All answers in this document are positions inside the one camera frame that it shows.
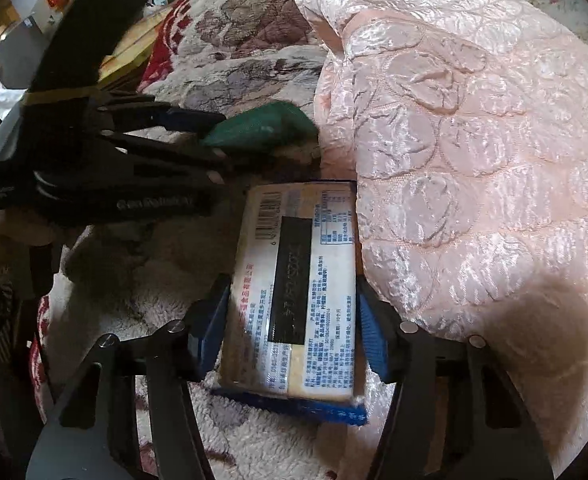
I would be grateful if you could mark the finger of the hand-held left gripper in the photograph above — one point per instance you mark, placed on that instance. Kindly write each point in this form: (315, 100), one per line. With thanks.
(173, 160)
(188, 121)

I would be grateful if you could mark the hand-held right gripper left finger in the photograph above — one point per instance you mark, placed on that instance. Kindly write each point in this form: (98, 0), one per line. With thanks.
(208, 325)

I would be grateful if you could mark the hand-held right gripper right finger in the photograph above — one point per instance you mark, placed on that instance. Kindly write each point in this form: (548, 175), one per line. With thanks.
(374, 335)

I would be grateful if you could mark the dark green snack packet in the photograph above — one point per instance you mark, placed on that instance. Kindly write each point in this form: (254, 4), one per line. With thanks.
(259, 127)

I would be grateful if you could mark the yellow cracker packet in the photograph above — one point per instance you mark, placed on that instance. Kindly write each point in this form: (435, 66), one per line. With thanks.
(294, 280)

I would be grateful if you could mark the floral fleece blanket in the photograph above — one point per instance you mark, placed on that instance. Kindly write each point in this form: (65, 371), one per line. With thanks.
(254, 25)

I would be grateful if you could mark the pink quilted blanket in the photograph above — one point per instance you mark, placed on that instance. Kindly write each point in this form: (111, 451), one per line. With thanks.
(474, 160)

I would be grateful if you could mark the floral bed sheet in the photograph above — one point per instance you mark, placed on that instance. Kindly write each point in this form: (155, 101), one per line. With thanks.
(574, 0)

